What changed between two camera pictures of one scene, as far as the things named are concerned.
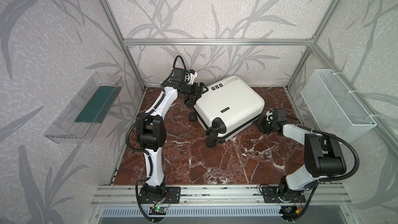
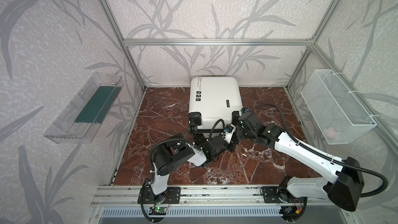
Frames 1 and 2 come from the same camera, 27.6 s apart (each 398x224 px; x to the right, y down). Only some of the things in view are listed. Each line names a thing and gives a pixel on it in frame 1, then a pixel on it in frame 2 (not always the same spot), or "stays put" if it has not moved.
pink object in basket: (329, 130) stays put
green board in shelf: (99, 105) stays put
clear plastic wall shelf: (79, 121) stays put
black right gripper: (267, 123) to (241, 126)
